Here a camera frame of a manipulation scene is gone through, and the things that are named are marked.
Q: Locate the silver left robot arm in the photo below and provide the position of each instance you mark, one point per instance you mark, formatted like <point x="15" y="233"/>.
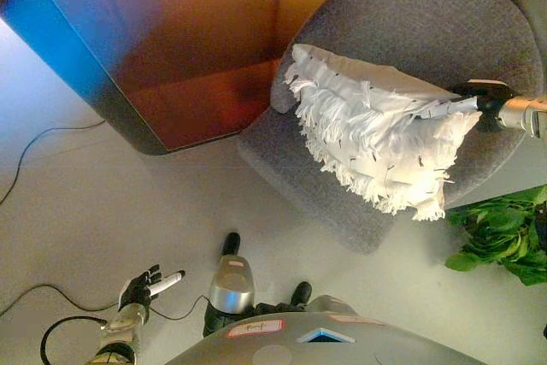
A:
<point x="124" y="331"/>

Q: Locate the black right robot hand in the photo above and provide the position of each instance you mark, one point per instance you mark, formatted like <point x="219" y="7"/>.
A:
<point x="491" y="98"/>

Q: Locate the grey fabric armchair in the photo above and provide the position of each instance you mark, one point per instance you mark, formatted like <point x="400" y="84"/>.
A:
<point x="406" y="23"/>

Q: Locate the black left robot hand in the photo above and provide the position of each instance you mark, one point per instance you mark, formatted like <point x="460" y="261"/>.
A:
<point x="137" y="290"/>

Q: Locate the green leafy potted plant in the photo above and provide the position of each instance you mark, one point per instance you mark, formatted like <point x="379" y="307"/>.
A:
<point x="504" y="232"/>

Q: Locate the silver left robot leg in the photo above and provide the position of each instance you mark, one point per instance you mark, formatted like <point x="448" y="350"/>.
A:
<point x="231" y="288"/>

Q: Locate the grey robot torso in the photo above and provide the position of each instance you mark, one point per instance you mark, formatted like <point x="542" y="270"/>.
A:
<point x="325" y="343"/>

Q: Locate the silver robot leg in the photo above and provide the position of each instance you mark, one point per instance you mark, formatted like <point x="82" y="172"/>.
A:
<point x="231" y="288"/>
<point x="325" y="303"/>

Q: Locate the white fringed throw pillow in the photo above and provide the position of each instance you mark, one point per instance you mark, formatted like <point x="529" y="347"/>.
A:
<point x="376" y="138"/>

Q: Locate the silver right robot leg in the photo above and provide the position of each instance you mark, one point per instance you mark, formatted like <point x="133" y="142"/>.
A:
<point x="325" y="303"/>

